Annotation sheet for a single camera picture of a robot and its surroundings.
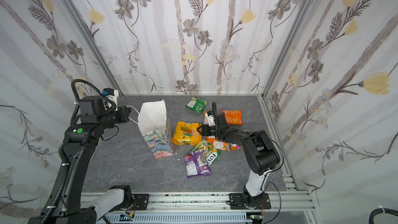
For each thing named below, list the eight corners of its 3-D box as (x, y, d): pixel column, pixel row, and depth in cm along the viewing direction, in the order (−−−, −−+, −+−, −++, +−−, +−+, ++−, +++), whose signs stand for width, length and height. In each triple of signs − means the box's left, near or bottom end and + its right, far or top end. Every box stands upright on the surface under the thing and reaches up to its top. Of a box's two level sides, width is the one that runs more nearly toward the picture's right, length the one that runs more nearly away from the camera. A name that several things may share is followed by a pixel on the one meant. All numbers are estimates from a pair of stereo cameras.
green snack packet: (184, 107, 115) (184, 104, 112) (192, 97, 121) (192, 94, 119) (200, 113, 111) (200, 110, 108) (207, 103, 118) (207, 100, 115)
